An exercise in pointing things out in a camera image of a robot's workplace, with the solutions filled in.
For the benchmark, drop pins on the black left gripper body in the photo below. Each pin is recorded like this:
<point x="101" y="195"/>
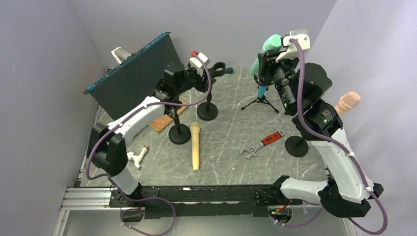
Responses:
<point x="193" y="79"/>

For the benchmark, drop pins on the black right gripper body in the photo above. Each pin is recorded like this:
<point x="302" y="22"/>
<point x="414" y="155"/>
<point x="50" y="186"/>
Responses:
<point x="282" y="73"/>

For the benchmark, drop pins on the black tripod shock mount stand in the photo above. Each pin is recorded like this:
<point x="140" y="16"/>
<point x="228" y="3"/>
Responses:
<point x="261" y="98"/>

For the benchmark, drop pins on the beige yellow microphone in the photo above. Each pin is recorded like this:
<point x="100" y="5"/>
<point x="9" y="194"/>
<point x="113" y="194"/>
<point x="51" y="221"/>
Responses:
<point x="195" y="142"/>

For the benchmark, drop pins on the blue microphone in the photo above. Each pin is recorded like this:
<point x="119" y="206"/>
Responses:
<point x="261" y="91"/>

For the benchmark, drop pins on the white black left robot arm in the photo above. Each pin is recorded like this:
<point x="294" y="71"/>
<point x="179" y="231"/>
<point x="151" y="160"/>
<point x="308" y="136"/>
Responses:
<point x="107" y="152"/>

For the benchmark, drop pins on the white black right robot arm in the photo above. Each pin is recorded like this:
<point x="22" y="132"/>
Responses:
<point x="347" y="190"/>

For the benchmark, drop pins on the black round base clip stand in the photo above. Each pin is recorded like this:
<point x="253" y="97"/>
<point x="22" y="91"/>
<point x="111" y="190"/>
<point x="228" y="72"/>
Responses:
<point x="207" y="110"/>

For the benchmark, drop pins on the black round base clamp stand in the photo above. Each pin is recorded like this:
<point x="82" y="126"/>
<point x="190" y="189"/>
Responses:
<point x="180" y="133"/>

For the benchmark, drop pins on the pink microphone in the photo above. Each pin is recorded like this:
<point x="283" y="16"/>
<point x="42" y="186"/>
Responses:
<point x="347" y="102"/>

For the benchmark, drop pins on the black right round base stand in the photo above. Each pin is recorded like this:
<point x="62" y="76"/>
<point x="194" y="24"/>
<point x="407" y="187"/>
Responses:
<point x="296" y="146"/>

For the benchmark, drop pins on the brown wooden block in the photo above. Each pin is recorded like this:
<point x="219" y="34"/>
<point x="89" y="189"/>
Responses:
<point x="159" y="124"/>

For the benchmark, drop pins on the dark blue leaning board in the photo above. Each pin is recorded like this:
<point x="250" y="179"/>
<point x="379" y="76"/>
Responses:
<point x="125" y="86"/>

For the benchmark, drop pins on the white plastic pipe valve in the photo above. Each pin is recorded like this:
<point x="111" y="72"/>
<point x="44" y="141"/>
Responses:
<point x="137" y="158"/>

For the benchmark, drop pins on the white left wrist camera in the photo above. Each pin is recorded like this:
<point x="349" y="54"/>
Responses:
<point x="198" y="61"/>

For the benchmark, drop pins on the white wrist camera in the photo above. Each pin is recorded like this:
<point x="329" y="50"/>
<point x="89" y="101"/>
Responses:
<point x="198" y="61"/>
<point x="288" y="49"/>

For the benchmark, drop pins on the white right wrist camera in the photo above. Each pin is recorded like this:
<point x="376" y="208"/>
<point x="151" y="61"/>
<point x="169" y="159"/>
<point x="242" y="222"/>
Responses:
<point x="288" y="49"/>

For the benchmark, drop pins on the green handled screwdriver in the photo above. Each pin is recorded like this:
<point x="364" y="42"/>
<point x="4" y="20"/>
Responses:
<point x="229" y="70"/>

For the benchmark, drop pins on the white bracket behind board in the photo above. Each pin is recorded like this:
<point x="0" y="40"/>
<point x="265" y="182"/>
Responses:
<point x="120" y="55"/>

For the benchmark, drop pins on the red handled adjustable wrench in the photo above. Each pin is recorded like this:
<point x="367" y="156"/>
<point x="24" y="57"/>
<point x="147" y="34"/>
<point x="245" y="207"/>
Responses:
<point x="251" y="150"/>

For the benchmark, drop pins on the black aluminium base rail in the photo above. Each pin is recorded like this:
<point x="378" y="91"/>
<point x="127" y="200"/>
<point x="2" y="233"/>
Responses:
<point x="181" y="201"/>

